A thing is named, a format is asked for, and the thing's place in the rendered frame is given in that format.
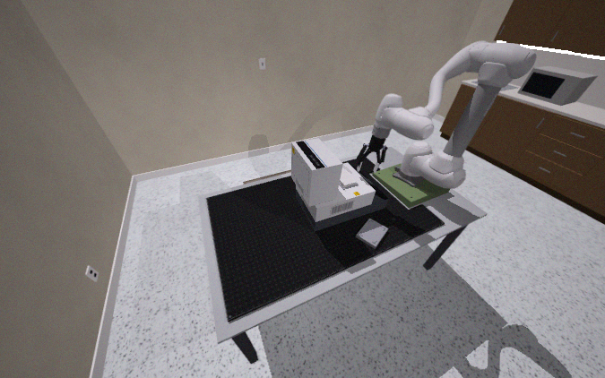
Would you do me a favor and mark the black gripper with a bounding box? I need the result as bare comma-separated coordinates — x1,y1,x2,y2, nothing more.
357,134,387,173

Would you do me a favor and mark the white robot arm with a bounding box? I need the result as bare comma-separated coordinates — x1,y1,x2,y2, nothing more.
372,41,536,189

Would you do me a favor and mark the grey lab machine housing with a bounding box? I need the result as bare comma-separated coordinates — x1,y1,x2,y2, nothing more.
291,138,388,231

